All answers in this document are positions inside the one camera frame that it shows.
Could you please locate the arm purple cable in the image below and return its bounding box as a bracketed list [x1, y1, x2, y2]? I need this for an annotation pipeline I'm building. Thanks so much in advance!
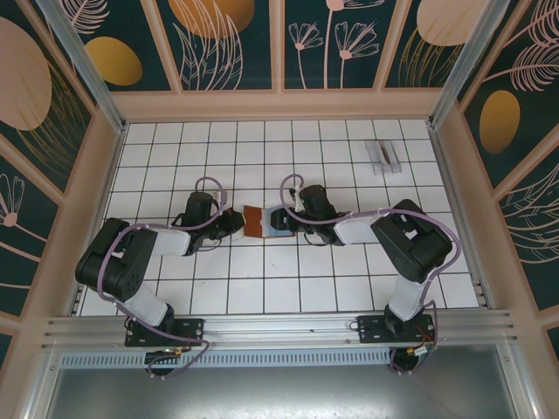
[279, 173, 463, 375]
[98, 175, 229, 379]

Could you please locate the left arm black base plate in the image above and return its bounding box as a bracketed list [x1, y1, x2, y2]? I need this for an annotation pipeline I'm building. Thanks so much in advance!
[124, 318, 206, 348]

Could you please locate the aluminium frame post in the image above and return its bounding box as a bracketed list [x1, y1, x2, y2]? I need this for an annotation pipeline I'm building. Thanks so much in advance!
[426, 0, 514, 129]
[36, 0, 128, 134]

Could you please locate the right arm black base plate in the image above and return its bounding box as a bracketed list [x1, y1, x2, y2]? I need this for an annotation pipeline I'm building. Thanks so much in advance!
[356, 314, 438, 347]

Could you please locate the brown leather card holder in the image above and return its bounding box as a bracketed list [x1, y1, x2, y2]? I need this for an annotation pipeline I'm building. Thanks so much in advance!
[242, 204, 297, 240]

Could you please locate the aluminium mounting rail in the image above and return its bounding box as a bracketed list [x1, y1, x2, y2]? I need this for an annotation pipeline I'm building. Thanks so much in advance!
[41, 309, 519, 353]

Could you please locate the grey slotted cable duct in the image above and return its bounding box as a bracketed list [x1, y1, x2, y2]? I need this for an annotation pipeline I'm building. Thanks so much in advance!
[58, 348, 395, 370]

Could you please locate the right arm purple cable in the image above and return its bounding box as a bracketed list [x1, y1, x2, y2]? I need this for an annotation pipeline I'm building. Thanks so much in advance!
[279, 173, 463, 375]

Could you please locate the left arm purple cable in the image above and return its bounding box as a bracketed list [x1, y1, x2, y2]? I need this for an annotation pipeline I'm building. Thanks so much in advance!
[98, 175, 229, 379]

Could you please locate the grey metal sheet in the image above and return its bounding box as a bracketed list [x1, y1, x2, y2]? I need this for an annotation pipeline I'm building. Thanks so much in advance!
[25, 365, 536, 419]

